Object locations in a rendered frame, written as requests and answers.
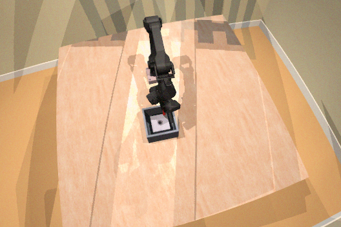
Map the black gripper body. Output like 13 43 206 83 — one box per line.
149 85 181 113

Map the white square plate with hole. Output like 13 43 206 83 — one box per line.
150 114 171 134

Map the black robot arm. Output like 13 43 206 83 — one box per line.
143 15 176 105

